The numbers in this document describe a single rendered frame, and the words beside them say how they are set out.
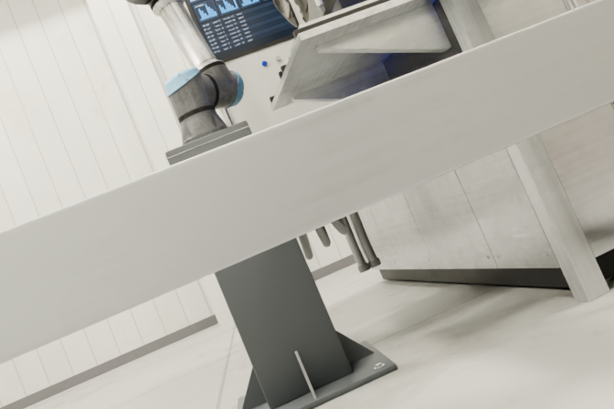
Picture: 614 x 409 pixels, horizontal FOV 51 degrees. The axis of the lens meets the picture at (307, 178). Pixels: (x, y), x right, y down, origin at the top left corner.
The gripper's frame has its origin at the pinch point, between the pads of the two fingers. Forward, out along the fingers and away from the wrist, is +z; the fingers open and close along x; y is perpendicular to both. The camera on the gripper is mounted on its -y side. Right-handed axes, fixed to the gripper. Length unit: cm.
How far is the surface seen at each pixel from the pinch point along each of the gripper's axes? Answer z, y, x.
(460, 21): 21.6, 25.5, 31.4
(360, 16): 11.7, 24.5, 7.8
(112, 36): -152, -352, -50
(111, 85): -123, -381, -66
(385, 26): 13.7, 16.1, 16.4
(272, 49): -17, -76, 7
